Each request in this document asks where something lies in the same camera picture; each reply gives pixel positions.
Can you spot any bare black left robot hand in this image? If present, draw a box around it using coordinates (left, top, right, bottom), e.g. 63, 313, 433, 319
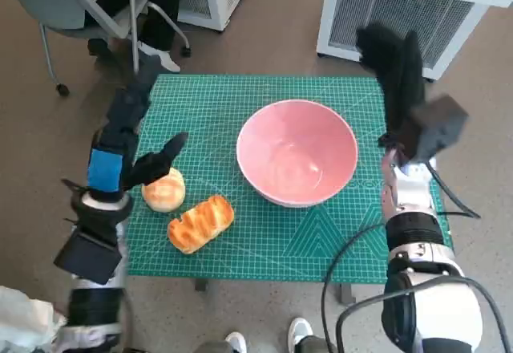
86, 82, 189, 204

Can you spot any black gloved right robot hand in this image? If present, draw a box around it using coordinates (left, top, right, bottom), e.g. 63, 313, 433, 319
355, 22, 428, 146

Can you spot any long toy bread loaf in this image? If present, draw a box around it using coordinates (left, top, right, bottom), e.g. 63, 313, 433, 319
167, 194, 236, 255

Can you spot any pink bowl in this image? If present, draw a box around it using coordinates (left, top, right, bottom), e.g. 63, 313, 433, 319
235, 99, 360, 209

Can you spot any round toy bread bun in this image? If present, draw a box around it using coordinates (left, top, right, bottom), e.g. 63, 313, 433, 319
140, 167, 187, 213

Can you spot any large white grille cabinet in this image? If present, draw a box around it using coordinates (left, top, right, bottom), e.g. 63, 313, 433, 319
316, 0, 513, 81

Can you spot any grey office chair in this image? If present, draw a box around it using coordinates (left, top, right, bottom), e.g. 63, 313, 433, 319
0, 0, 192, 97

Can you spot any green cutting mat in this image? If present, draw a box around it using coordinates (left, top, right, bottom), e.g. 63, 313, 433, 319
124, 72, 456, 284

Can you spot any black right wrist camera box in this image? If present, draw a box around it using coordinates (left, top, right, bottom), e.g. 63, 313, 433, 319
410, 94, 470, 165

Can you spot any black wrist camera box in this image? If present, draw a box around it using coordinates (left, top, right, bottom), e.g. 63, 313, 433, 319
53, 230, 123, 286
410, 94, 470, 165

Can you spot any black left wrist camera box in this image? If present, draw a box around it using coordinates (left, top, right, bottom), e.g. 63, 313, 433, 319
53, 230, 123, 286

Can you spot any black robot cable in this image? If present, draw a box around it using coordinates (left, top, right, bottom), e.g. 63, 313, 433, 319
426, 160, 482, 220
335, 274, 512, 353
322, 222, 388, 353

